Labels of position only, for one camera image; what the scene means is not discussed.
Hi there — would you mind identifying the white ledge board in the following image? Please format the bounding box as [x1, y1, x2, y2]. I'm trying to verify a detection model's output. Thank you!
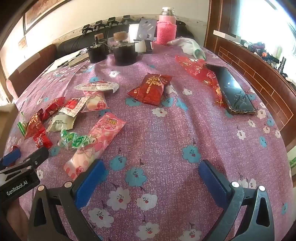
[212, 29, 241, 39]

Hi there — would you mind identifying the purple floral tablecloth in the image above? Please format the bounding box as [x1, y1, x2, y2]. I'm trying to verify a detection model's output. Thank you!
[4, 44, 292, 241]

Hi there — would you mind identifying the pink cushion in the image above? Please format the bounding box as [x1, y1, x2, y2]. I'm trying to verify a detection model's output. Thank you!
[6, 79, 19, 99]

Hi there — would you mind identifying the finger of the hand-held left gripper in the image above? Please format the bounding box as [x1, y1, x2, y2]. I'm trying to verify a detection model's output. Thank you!
[23, 146, 50, 168]
[0, 148, 22, 167]

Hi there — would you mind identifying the brown sofa section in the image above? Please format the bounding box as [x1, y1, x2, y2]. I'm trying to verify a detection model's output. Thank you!
[8, 44, 57, 98]

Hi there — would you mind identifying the dark tools pile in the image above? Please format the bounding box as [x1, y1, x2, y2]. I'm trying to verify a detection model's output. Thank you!
[240, 39, 290, 77]

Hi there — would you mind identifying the green striped snack packet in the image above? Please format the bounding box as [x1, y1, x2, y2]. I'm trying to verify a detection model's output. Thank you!
[18, 112, 28, 136]

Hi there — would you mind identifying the large red snack packet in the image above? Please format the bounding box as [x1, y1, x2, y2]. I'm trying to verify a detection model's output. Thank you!
[127, 73, 173, 107]

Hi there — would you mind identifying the beige book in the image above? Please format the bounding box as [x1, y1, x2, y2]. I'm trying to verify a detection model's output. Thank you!
[68, 52, 90, 68]

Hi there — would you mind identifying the black leather sofa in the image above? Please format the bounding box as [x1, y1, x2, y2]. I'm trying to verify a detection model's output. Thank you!
[56, 17, 195, 61]

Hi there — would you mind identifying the white notebook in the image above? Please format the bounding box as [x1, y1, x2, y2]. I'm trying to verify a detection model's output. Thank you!
[41, 51, 82, 77]

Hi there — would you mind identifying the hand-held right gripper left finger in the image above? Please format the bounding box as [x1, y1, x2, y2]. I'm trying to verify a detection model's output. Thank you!
[27, 159, 105, 241]

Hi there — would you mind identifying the black pen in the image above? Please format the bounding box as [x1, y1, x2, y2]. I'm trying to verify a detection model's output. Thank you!
[56, 59, 77, 68]

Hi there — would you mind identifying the black round container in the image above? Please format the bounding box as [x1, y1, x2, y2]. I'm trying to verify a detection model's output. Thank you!
[87, 45, 108, 64]
[113, 42, 138, 66]

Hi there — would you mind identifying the red candy packets pile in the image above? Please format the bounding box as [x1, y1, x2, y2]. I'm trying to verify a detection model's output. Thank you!
[24, 109, 53, 149]

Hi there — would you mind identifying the black smartphone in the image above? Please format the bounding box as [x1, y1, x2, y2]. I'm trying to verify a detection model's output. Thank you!
[204, 63, 257, 115]

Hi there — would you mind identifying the bottle in pink knitted sleeve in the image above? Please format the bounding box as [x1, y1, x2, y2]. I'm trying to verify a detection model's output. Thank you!
[156, 7, 178, 45]

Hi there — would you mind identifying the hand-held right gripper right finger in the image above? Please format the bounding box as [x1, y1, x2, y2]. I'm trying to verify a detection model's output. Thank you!
[198, 159, 275, 241]

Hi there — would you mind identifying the framed wall painting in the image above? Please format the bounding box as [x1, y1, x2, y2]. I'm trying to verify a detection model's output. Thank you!
[23, 0, 73, 36]

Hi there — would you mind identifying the wooden partition cabinet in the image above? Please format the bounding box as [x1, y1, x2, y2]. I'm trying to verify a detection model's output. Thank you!
[204, 0, 296, 149]

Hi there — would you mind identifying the green candy bundle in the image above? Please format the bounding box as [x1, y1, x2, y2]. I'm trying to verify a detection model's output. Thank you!
[60, 129, 93, 149]

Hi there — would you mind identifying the small white box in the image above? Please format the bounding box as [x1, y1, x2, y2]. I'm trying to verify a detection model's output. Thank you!
[135, 40, 149, 53]

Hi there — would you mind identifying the red and white small packet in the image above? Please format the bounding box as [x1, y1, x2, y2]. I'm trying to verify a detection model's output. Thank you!
[60, 97, 90, 117]

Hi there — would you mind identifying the cream snack packet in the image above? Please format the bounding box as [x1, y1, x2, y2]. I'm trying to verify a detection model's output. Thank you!
[47, 113, 77, 133]

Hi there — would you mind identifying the shiny red candy packet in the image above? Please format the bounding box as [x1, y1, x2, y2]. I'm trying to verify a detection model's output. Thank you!
[42, 97, 65, 121]

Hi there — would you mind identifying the red printed plastic wrapper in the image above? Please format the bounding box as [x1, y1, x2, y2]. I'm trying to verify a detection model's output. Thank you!
[175, 55, 230, 107]

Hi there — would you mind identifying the small pink snack packet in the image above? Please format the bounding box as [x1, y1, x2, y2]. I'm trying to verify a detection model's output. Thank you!
[81, 90, 110, 113]

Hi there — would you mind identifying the long pink cartoon snack packet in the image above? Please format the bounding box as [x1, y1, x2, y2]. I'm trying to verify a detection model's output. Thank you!
[63, 112, 127, 181]

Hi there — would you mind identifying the white and green cloth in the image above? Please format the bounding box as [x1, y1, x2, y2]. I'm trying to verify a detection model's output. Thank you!
[167, 38, 207, 60]

